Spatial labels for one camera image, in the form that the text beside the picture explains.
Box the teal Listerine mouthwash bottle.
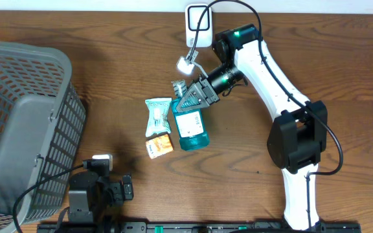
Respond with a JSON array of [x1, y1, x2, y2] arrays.
[[171, 80, 210, 151]]

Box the mint green wipes pack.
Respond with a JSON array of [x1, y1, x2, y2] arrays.
[[145, 97, 172, 137]]

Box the small orange packet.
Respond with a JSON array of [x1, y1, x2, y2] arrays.
[[146, 134, 174, 159]]

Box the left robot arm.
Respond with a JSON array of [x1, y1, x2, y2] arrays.
[[57, 171, 134, 233]]

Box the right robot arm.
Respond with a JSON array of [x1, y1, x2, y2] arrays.
[[175, 24, 328, 230]]

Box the white barcode scanner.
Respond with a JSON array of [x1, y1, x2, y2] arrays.
[[185, 3, 213, 48]]

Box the grey plastic basket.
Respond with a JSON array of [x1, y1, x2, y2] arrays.
[[0, 41, 86, 232]]

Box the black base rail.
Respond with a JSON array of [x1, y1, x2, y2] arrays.
[[36, 221, 363, 233]]

